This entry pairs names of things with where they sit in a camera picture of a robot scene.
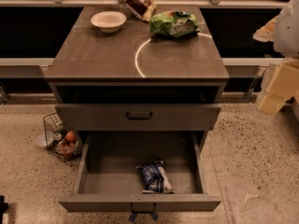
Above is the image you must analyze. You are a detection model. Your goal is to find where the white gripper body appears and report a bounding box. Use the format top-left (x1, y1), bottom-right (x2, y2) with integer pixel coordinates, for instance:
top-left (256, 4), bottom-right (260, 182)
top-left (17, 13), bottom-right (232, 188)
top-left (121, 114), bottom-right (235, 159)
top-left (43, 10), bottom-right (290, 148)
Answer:
top-left (267, 59), bottom-right (299, 101)

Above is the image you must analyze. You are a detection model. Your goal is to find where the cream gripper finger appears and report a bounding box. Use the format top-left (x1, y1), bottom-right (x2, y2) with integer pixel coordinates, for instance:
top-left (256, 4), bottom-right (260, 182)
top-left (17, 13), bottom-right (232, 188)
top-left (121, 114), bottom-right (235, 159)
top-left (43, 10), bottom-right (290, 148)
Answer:
top-left (257, 93), bottom-right (285, 115)

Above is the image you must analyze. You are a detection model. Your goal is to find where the blue chip bag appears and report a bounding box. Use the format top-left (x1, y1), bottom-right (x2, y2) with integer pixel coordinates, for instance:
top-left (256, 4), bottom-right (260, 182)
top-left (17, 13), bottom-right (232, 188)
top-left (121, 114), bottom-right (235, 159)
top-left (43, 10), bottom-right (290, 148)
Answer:
top-left (136, 160), bottom-right (175, 194)

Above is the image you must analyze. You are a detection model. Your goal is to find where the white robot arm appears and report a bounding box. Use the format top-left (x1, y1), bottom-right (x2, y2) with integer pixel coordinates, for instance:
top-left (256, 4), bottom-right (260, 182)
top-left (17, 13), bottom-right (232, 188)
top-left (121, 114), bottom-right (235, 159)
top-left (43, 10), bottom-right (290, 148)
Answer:
top-left (253, 0), bottom-right (299, 116)

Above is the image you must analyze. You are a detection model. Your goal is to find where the green chip bag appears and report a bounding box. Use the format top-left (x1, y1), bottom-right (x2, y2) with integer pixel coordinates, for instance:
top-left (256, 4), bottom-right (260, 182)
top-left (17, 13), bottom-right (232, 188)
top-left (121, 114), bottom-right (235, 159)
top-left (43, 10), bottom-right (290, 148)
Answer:
top-left (149, 10), bottom-right (200, 38)

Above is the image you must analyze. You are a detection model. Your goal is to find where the grey drawer cabinet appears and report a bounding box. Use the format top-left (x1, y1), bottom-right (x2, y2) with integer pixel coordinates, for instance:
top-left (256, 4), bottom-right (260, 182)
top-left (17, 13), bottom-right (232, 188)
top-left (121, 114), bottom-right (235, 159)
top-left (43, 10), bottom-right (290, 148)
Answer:
top-left (45, 6), bottom-right (229, 145)

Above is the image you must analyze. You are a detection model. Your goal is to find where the brown snack bag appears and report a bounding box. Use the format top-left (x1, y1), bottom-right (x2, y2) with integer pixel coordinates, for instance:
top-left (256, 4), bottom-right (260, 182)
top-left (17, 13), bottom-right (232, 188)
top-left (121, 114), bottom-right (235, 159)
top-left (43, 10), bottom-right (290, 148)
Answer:
top-left (118, 0), bottom-right (156, 21)

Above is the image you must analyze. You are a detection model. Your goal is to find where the white paper bowl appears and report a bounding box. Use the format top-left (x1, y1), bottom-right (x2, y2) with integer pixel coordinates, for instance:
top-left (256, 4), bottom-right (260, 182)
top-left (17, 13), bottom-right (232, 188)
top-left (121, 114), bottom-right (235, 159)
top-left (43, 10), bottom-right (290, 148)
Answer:
top-left (91, 11), bottom-right (126, 33)

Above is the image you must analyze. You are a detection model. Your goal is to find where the orange fruit in basket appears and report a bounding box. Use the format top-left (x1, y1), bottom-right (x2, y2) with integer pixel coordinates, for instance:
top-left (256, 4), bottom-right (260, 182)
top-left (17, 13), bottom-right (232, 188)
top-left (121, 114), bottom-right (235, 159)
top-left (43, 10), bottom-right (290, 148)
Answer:
top-left (65, 132), bottom-right (77, 143)

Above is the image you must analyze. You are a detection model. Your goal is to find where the black wire basket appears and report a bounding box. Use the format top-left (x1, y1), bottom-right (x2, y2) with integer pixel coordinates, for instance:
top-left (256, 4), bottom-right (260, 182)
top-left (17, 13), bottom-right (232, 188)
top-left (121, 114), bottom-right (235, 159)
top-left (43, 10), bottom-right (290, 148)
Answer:
top-left (43, 113), bottom-right (82, 162)

